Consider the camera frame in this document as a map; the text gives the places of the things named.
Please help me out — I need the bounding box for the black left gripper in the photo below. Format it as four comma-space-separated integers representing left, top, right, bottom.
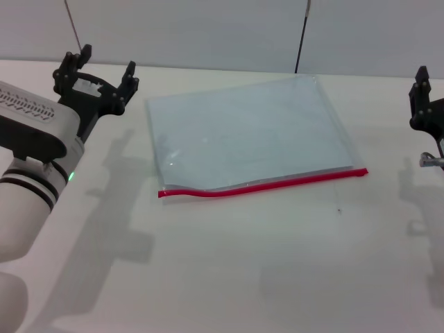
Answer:
52, 43, 141, 144

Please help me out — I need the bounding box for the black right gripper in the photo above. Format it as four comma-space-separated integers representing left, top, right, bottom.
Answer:
408, 65, 444, 171

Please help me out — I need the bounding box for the clear bag with red zipper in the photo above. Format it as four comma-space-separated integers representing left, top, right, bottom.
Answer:
144, 74, 369, 206

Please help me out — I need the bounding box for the thin grey rod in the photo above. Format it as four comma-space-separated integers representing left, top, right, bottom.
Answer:
64, 0, 84, 47

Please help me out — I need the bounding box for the thin black rod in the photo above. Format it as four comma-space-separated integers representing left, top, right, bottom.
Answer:
294, 0, 312, 74

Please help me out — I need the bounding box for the silver metal cable connector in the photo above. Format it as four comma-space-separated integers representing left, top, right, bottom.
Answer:
418, 151, 444, 169

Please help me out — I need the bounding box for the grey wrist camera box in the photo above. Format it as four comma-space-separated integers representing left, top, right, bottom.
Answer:
0, 81, 82, 164

